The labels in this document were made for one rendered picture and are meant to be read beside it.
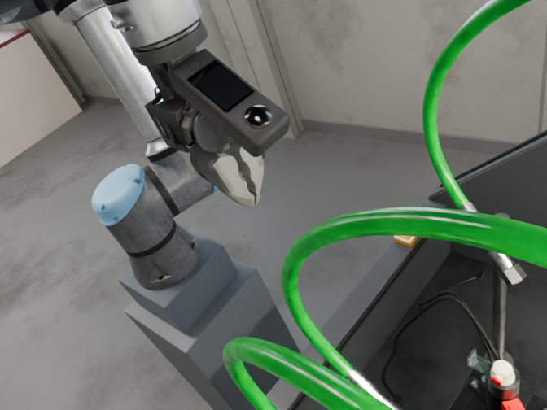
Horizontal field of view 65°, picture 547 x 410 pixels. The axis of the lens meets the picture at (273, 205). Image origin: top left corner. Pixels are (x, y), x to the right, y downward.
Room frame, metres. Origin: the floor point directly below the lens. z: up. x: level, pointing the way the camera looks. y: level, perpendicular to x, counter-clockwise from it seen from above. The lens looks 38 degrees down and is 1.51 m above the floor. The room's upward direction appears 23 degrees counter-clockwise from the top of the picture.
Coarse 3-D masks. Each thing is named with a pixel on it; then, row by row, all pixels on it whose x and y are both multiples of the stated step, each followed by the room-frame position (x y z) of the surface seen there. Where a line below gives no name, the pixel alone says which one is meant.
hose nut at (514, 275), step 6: (516, 264) 0.26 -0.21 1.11; (510, 270) 0.25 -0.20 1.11; (516, 270) 0.25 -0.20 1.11; (522, 270) 0.25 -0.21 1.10; (504, 276) 0.26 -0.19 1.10; (510, 276) 0.25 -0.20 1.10; (516, 276) 0.25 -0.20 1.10; (522, 276) 0.25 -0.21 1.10; (510, 282) 0.25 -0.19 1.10; (516, 282) 0.25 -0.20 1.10
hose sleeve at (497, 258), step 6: (468, 204) 0.32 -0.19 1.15; (468, 210) 0.31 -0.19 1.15; (474, 210) 0.31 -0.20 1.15; (486, 252) 0.28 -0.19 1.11; (492, 252) 0.27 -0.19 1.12; (492, 258) 0.27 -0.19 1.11; (498, 258) 0.27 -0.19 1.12; (504, 258) 0.27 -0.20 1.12; (510, 258) 0.26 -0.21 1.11; (498, 264) 0.27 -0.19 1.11; (504, 264) 0.26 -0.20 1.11; (510, 264) 0.26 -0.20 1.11; (504, 270) 0.26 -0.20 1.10
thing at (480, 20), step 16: (496, 0) 0.28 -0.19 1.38; (512, 0) 0.26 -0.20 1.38; (528, 0) 0.25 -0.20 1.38; (480, 16) 0.29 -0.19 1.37; (496, 16) 0.28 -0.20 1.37; (464, 32) 0.31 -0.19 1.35; (480, 32) 0.30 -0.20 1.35; (448, 48) 0.33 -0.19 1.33; (448, 64) 0.33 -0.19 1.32; (432, 80) 0.35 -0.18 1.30; (432, 96) 0.36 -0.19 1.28; (432, 112) 0.36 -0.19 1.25; (432, 128) 0.37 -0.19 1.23; (432, 144) 0.37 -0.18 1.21; (432, 160) 0.36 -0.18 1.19; (448, 176) 0.35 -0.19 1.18; (448, 192) 0.34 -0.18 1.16
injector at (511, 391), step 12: (516, 372) 0.17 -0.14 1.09; (468, 384) 0.19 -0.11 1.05; (480, 384) 0.19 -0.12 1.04; (492, 384) 0.17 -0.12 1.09; (516, 384) 0.16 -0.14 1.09; (480, 396) 0.18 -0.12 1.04; (492, 396) 0.17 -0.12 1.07; (504, 396) 0.16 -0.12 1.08; (516, 396) 0.16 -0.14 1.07; (492, 408) 0.17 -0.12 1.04
